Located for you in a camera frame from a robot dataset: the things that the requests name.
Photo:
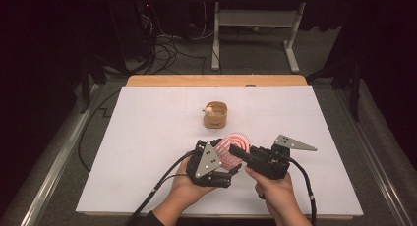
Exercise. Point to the person's left hand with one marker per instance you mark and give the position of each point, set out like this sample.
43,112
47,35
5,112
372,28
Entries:
185,191

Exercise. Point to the wooden table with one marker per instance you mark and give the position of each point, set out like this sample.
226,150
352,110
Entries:
213,80

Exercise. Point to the small beige animal figurine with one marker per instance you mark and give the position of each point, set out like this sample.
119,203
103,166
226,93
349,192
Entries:
208,110

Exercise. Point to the dark tripod stand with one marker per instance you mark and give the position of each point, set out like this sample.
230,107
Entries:
93,75
354,88

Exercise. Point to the person's right hand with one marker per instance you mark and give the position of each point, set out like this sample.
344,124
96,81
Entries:
277,195

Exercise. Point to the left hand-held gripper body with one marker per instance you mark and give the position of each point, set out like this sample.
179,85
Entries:
206,160

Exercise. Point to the white metal stand frame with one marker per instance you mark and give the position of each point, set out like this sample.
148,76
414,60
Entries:
259,18

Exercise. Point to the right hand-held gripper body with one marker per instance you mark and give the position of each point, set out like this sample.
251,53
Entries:
268,162

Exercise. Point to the white foam board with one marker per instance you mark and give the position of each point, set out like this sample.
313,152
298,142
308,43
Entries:
150,137

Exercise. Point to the small wooden box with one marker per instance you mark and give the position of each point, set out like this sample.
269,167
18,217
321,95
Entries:
214,122

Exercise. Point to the aluminium floor rail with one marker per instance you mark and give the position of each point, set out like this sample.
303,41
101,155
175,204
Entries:
373,154
55,163

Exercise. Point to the black computer tower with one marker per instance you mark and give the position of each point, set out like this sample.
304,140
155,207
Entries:
134,29

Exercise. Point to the red white striped object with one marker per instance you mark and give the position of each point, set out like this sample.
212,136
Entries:
234,144

